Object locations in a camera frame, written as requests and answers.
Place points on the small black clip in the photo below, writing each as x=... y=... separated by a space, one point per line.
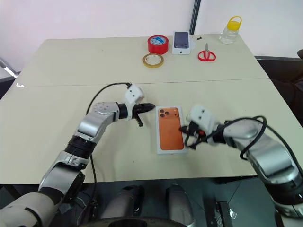
x=199 y=37

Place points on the grey metal bar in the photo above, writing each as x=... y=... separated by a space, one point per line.
x=8 y=68

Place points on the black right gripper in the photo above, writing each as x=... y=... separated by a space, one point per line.
x=197 y=133

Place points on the white phone box lid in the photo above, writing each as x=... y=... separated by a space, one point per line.
x=171 y=132

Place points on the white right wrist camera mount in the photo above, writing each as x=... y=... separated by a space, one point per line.
x=202 y=117

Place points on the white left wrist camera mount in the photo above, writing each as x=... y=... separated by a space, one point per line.
x=133 y=93

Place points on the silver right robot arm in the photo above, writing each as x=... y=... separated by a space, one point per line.
x=267 y=151

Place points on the grey left robot leg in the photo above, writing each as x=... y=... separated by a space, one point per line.
x=123 y=203

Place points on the boxed dark smartphone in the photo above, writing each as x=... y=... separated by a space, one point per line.
x=181 y=41

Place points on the dark side furniture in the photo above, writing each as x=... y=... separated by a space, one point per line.
x=6 y=87

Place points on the grey right robot leg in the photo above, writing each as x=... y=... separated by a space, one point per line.
x=178 y=203

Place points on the yellow tape roll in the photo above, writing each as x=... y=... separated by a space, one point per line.
x=145 y=62

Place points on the black floor bracket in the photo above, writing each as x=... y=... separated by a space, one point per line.
x=226 y=210

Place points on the black vertical pole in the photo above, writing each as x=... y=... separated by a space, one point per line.
x=195 y=16

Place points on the grey robot leg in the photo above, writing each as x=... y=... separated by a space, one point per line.
x=123 y=203
x=178 y=203

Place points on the dark chair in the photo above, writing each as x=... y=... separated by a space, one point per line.
x=281 y=71

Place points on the red tape roll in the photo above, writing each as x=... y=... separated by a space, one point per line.
x=157 y=47

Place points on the dark rounded robot base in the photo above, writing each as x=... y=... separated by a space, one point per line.
x=142 y=222

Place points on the clear jar with yellow lid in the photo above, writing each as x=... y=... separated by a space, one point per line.
x=229 y=34

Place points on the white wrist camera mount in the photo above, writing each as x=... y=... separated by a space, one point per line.
x=133 y=93
x=202 y=117

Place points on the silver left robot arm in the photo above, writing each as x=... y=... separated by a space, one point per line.
x=90 y=125

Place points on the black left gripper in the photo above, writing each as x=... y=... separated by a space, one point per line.
x=138 y=109

